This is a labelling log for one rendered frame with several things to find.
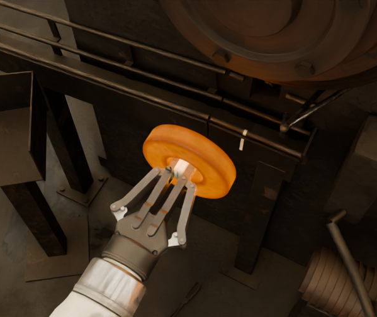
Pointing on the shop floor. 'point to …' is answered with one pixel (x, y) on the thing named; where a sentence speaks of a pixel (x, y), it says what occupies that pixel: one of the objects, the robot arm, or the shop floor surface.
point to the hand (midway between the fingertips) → (187, 158)
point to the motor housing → (342, 289)
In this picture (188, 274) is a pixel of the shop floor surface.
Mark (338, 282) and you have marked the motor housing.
